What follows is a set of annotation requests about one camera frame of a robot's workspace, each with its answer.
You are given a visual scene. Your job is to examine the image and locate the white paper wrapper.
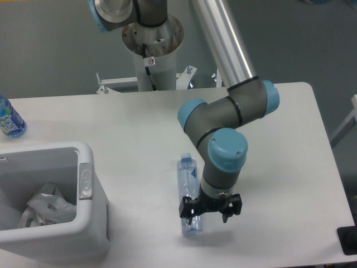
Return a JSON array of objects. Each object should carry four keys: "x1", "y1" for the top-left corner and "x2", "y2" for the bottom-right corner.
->
[{"x1": 27, "y1": 183, "x2": 77, "y2": 226}]

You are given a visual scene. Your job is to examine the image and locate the clear plastic bottle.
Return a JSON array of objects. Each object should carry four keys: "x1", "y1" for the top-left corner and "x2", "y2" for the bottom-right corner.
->
[{"x1": 177, "y1": 152, "x2": 203, "y2": 236}]

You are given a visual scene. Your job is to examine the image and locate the black device at table edge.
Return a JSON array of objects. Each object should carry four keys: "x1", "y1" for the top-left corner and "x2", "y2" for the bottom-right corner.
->
[{"x1": 337, "y1": 226, "x2": 356, "y2": 256}]

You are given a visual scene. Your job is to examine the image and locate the trash inside can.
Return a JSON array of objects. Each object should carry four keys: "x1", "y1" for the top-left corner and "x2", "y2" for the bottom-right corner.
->
[{"x1": 18, "y1": 207, "x2": 40, "y2": 228}]

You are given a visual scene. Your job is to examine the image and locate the white plastic trash can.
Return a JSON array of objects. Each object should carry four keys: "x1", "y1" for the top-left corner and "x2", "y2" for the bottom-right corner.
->
[{"x1": 1, "y1": 141, "x2": 110, "y2": 263}]

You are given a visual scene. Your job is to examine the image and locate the white frame at right edge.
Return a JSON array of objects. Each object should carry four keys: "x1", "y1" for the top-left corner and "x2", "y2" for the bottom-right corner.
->
[{"x1": 330, "y1": 94, "x2": 356, "y2": 148}]

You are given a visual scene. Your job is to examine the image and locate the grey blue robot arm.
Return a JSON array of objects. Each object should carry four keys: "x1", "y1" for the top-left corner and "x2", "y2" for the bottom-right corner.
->
[{"x1": 88, "y1": 1, "x2": 279, "y2": 222}]

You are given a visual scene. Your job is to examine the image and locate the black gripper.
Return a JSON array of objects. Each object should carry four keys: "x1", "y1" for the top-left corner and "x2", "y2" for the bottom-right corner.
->
[{"x1": 179, "y1": 192, "x2": 242, "y2": 225}]

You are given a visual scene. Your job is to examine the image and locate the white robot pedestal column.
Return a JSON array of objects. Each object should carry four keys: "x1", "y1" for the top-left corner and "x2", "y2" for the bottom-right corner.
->
[{"x1": 122, "y1": 15, "x2": 184, "y2": 77}]

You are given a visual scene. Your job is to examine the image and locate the white pedestal base frame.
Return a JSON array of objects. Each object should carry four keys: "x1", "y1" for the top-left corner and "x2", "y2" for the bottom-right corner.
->
[{"x1": 95, "y1": 65, "x2": 225, "y2": 95}]

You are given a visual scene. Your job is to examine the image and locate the blue labelled water bottle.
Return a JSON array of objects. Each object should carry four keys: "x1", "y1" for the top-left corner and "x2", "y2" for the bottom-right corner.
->
[{"x1": 1, "y1": 95, "x2": 27, "y2": 138}]

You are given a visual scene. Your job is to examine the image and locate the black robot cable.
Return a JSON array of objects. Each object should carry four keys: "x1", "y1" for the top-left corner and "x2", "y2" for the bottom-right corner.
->
[{"x1": 141, "y1": 43, "x2": 158, "y2": 92}]

